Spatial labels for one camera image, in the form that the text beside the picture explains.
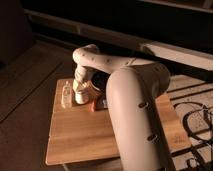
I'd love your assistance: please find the white window rail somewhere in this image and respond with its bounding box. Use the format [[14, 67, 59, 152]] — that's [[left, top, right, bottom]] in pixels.
[[24, 9, 213, 71]]

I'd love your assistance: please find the small clear bottle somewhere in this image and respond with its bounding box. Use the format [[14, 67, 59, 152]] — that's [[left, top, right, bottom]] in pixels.
[[61, 81, 72, 108]]

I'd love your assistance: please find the wooden board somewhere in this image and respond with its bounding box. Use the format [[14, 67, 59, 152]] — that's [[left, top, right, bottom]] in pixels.
[[46, 79, 191, 165]]

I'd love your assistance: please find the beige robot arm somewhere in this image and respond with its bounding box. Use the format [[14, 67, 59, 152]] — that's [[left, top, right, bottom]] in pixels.
[[73, 44, 175, 171]]

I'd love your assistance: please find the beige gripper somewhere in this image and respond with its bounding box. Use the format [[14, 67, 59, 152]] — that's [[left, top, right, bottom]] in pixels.
[[73, 65, 94, 104]]

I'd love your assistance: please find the dark chair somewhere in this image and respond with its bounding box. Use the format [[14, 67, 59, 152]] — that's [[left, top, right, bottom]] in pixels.
[[0, 0, 34, 64]]

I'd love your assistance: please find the patterned rug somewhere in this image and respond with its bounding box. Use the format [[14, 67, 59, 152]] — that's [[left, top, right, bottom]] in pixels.
[[167, 75, 213, 171]]

